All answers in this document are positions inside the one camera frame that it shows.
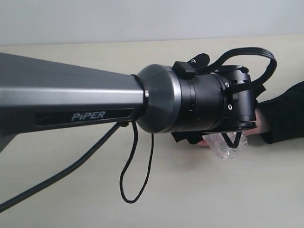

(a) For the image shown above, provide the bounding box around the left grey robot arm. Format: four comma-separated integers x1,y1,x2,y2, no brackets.
0,53,265,149

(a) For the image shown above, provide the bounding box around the person's open bare hand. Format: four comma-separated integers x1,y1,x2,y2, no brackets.
242,106,273,144

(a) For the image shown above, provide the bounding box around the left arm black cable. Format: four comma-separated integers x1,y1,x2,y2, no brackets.
0,46,278,211

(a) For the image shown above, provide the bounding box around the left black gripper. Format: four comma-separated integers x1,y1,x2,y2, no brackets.
171,83,266,145

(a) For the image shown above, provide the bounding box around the clear bottle blue white label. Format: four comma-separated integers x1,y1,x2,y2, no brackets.
203,132,248,159

